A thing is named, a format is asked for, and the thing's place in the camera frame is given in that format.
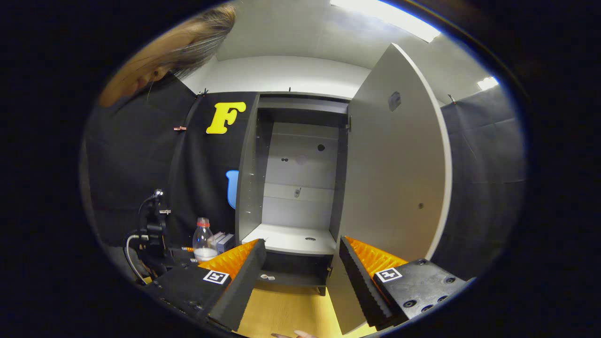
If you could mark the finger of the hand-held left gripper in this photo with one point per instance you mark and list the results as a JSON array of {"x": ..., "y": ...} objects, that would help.
[{"x": 187, "y": 248}]

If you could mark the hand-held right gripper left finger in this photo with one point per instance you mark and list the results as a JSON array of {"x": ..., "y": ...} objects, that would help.
[{"x": 242, "y": 281}]

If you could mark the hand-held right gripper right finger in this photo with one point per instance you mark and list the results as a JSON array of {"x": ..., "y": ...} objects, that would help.
[{"x": 359, "y": 281}]

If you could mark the clear plastic bottle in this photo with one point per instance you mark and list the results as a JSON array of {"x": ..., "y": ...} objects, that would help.
[{"x": 204, "y": 244}]

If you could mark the grey cabinet door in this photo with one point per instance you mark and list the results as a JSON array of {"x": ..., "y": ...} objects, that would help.
[{"x": 394, "y": 178}]

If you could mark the dark grey cabinet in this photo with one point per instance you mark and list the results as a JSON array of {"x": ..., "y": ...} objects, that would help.
[{"x": 300, "y": 159}]

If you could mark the white cabinet shelf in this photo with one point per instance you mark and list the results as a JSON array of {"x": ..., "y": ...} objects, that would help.
[{"x": 291, "y": 239}]

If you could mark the dark grey book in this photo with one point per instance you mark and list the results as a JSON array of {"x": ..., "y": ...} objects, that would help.
[{"x": 222, "y": 239}]

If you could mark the black backdrop cloth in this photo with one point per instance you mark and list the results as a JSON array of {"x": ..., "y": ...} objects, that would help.
[{"x": 202, "y": 178}]

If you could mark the black cloth clamp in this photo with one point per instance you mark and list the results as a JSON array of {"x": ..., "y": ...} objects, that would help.
[
  {"x": 203, "y": 91},
  {"x": 450, "y": 98}
]

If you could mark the person's head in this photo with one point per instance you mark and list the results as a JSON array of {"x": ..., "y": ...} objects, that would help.
[{"x": 164, "y": 51}]

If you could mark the ceiling light panel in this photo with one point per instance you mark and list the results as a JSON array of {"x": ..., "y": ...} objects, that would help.
[{"x": 487, "y": 83}]

